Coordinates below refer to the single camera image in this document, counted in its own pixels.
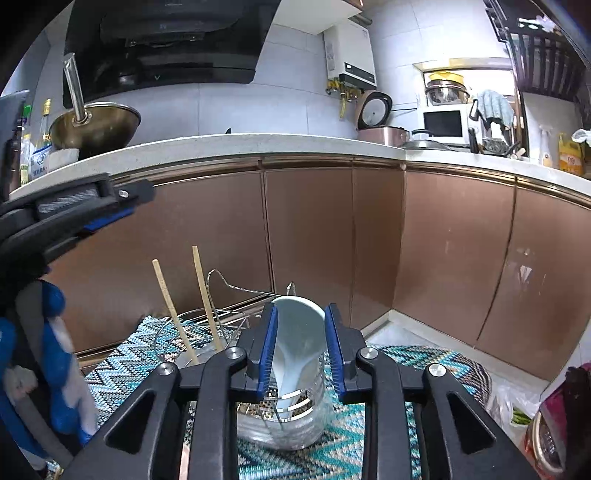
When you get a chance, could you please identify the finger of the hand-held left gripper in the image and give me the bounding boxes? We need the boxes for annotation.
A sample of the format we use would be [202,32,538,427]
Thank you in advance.
[0,173,156,278]

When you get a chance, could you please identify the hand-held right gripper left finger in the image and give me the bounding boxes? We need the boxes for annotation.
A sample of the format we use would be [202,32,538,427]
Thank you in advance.
[60,302,280,480]

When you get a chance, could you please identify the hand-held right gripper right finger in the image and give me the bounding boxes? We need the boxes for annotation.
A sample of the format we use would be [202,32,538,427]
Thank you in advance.
[323,302,541,480]

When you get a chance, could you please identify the white ceramic spoon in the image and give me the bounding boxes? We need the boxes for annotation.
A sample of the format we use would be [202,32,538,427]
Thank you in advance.
[269,296,326,411]

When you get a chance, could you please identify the wooden chopstick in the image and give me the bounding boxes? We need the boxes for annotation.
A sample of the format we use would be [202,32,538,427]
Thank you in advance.
[152,260,199,365]
[192,246,223,352]

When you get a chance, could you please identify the clear utensil holder wire rack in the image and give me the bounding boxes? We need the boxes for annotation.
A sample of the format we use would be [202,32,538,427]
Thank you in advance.
[152,269,331,450]

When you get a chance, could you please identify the person's left hand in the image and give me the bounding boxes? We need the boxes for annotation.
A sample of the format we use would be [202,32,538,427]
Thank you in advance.
[0,279,100,462]

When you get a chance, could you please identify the small white bowl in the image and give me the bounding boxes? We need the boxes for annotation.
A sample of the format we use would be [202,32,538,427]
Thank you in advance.
[48,148,81,171]

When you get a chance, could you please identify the blue white salt packet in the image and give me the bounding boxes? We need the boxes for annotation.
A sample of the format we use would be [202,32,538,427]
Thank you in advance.
[28,145,54,182]

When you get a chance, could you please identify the teal zigzag woven mat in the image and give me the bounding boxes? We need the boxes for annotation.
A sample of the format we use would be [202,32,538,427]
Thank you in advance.
[83,316,492,480]

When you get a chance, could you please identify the yellow-cap oil bottle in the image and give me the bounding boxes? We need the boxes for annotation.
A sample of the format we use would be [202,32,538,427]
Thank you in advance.
[41,98,54,148]

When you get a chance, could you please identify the brown kitchen base cabinets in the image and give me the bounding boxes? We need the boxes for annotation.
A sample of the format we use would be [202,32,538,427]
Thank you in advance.
[0,159,591,384]

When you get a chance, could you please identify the plastic bag with green vegetables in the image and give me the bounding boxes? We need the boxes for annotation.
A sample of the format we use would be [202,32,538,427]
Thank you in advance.
[487,383,543,432]

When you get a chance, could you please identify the black range hood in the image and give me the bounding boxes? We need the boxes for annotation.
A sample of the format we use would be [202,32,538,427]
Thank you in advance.
[62,0,282,109]

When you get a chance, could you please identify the rose gold rice cooker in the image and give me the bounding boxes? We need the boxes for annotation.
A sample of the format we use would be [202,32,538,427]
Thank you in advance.
[355,90,411,147]

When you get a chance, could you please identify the metal pot lid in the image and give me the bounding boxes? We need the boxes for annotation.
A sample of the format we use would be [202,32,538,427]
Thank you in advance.
[399,129,458,152]

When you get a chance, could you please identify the dark red stool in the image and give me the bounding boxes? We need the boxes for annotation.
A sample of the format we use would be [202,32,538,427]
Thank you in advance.
[524,362,591,480]

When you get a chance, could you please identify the white microwave oven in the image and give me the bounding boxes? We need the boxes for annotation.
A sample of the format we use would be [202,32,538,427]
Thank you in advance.
[422,105,469,144]

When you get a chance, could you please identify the stacked metal pots yellow lid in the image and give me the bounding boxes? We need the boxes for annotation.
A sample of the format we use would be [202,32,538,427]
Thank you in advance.
[425,71,471,106]

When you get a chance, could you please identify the white water heater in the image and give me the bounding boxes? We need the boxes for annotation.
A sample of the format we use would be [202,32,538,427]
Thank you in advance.
[323,21,377,90]

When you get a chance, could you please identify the light blue towel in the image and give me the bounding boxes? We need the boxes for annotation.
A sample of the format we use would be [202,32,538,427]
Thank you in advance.
[473,90,515,125]

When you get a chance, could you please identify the yellow package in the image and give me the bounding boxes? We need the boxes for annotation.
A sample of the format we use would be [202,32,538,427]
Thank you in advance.
[558,134,585,175]

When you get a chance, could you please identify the metal wok with handle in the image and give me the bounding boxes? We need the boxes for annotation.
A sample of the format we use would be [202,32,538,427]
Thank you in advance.
[48,52,141,162]

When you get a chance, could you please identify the black wall dish rack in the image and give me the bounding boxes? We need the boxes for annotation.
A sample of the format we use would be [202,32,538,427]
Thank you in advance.
[485,0,587,93]

